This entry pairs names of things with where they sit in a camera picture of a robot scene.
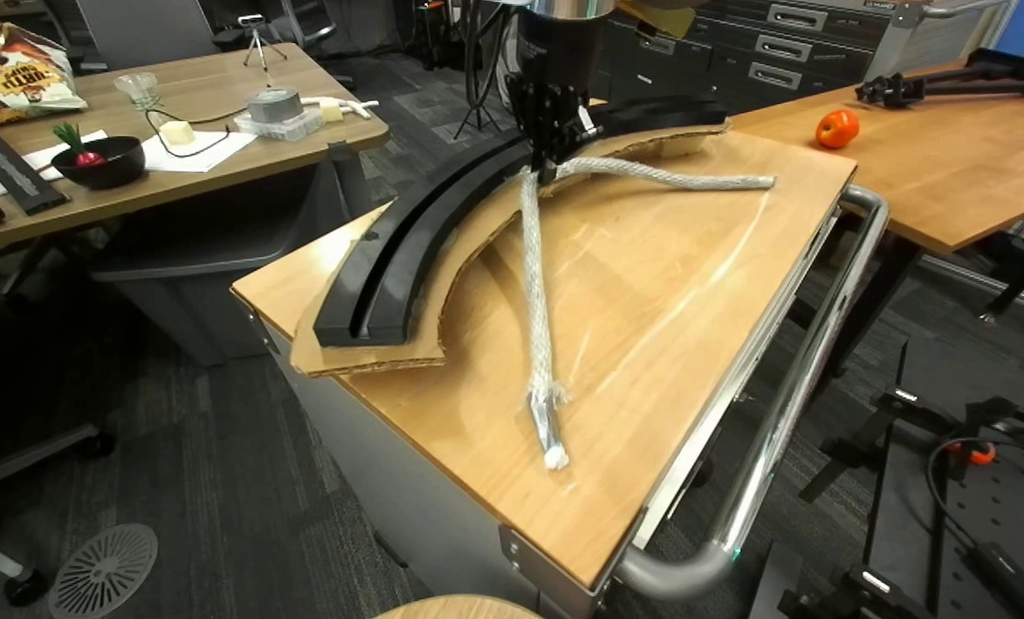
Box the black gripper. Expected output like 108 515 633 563
510 74 599 185

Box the white rope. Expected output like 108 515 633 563
514 155 780 475

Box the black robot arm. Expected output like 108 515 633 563
510 0 615 183

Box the black curved foam track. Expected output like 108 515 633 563
314 100 710 347

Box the grey drawer cabinet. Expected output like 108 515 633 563
592 0 1007 113

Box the grey tape roll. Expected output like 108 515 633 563
247 91 301 129

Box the orange fruit toy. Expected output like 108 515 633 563
816 109 863 152

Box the small tripod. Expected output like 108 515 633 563
235 15 285 74

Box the white paper sheet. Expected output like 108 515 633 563
145 131 252 177

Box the round wooden stool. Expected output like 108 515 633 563
378 596 541 619

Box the black bowl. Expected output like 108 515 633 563
52 138 145 190

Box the black tripod on table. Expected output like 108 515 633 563
856 50 1024 109

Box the snack chip bag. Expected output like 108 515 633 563
0 21 86 124

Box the black keyboard bar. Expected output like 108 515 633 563
0 138 65 212

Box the chair base with wheels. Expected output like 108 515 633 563
0 374 119 613

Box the metal cart handle bar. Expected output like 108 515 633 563
615 185 891 601

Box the orange clamp handle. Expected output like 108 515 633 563
948 439 995 468

